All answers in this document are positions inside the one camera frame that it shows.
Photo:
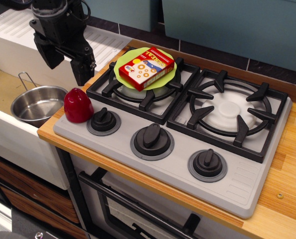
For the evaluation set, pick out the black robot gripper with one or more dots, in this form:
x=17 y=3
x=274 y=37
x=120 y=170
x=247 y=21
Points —
x=59 y=32

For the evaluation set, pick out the red toy sweet potato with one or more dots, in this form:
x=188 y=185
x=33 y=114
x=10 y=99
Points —
x=77 y=106

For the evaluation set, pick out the red cereal box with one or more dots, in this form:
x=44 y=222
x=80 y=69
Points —
x=146 y=68

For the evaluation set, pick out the white toy sink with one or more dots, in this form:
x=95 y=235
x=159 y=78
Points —
x=22 y=67

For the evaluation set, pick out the stainless steel pot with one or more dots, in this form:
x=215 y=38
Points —
x=38 y=105

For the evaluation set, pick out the black left stove knob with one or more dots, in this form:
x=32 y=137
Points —
x=104 y=123

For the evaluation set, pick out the black stove knob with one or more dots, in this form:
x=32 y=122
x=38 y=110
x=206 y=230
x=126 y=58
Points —
x=207 y=166
x=152 y=143
x=104 y=123

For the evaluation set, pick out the black left burner grate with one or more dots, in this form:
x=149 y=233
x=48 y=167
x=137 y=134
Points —
x=154 y=105

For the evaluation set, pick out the black burner grate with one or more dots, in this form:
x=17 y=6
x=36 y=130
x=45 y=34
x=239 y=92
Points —
x=229 y=113
x=154 y=105

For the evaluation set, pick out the black middle stove knob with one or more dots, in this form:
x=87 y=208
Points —
x=152 y=143

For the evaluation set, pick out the wooden drawer front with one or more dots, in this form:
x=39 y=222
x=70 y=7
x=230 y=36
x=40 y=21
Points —
x=38 y=189

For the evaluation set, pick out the toy oven door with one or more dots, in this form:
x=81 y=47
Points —
x=134 y=220

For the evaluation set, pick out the black right burner grate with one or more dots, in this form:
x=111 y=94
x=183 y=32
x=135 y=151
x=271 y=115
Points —
x=229 y=113

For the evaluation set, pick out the black right stove knob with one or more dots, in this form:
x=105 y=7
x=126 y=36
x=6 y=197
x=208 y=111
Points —
x=207 y=166

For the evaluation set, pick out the grey toy stove top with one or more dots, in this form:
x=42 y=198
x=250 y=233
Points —
x=237 y=192

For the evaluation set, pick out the black oven door handle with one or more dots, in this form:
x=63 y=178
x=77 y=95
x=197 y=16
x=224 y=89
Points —
x=106 y=192

